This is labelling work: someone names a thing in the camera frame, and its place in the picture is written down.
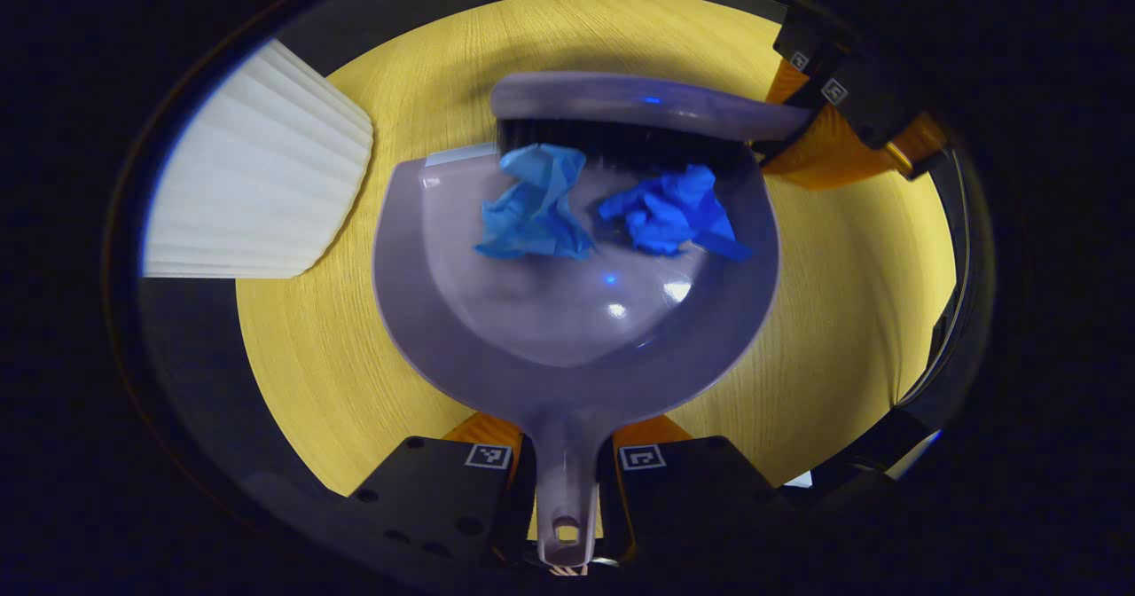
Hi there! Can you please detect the light blue paper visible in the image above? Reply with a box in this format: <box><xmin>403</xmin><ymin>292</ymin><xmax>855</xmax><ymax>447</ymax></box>
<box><xmin>474</xmin><ymin>144</ymin><xmax>595</xmax><ymax>260</ymax></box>

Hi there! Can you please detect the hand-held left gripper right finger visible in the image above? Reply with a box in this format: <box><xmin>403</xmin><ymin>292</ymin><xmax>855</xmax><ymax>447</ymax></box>
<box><xmin>612</xmin><ymin>413</ymin><xmax>790</xmax><ymax>570</ymax></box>

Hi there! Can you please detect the pale purple plastic dustpan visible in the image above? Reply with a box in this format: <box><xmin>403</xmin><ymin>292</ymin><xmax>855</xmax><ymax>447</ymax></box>
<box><xmin>372</xmin><ymin>144</ymin><xmax>781</xmax><ymax>570</ymax></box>

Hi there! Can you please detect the pale purple small broom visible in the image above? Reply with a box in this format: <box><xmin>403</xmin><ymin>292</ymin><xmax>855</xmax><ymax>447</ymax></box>
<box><xmin>489</xmin><ymin>71</ymin><xmax>815</xmax><ymax>180</ymax></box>

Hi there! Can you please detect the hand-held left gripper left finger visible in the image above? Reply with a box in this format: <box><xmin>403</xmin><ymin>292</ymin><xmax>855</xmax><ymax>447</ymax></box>
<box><xmin>346</xmin><ymin>412</ymin><xmax>537</xmax><ymax>570</ymax></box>

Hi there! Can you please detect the white ribbed garbage bin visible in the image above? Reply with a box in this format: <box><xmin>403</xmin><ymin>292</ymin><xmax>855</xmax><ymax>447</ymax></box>
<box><xmin>142</xmin><ymin>39</ymin><xmax>375</xmax><ymax>279</ymax></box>

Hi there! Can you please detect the bright blue paper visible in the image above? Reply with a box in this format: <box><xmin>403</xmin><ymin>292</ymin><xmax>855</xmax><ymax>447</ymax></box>
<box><xmin>599</xmin><ymin>164</ymin><xmax>753</xmax><ymax>262</ymax></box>

